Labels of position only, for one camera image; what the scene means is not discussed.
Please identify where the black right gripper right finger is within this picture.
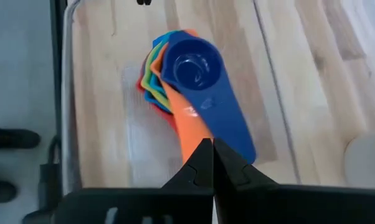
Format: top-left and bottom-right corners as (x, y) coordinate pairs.
(213, 138), (375, 224)

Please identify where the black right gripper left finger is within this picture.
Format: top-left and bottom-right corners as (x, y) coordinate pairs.
(54, 138), (214, 224)

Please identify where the orange measuring cup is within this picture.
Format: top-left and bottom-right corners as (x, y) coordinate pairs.
(150, 29), (215, 166)

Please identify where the red measuring cup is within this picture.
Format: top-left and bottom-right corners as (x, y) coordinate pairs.
(136, 57), (179, 133)

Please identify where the clear plastic basket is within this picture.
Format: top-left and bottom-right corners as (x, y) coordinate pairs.
(60, 0), (303, 191)

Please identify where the green measuring cup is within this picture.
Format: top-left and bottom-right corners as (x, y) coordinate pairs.
(142, 39), (173, 112)

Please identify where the dark blue measuring cup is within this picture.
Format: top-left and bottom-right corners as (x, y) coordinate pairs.
(159, 29), (258, 166)

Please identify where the medium blue measuring cup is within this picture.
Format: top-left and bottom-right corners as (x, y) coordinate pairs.
(143, 30), (176, 113)

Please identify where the green plant in white pot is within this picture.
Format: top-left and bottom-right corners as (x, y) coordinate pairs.
(343, 131), (375, 189)

